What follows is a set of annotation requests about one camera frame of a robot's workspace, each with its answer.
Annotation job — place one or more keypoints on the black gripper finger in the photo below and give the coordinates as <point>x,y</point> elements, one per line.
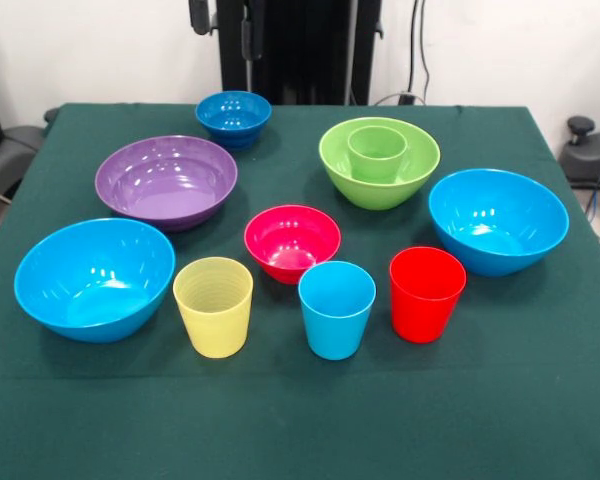
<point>200,17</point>
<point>252,35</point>

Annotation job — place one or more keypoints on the purple bowl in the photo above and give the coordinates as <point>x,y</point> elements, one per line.
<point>165,190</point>

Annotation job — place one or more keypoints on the green bowl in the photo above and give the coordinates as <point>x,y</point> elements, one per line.
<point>380,195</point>

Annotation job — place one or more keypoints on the large light blue bowl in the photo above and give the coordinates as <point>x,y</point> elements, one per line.
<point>95,280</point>
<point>497,225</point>

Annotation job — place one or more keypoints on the small dark blue bowl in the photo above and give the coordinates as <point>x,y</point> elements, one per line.
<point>232,117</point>

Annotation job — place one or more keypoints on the pink bowl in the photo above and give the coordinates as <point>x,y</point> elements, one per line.
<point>290,240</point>

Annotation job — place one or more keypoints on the yellow cup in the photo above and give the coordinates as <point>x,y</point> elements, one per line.
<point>215,320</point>

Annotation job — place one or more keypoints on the light blue cup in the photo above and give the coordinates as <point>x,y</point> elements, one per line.
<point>335,325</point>

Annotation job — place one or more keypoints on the red cup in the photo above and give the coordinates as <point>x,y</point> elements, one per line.
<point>422,305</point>

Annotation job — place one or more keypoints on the dark green tablecloth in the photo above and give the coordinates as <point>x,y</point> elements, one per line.
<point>300,415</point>

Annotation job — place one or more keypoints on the grey pedestal foot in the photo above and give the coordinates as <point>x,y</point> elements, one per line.
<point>590,155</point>
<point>10,155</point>

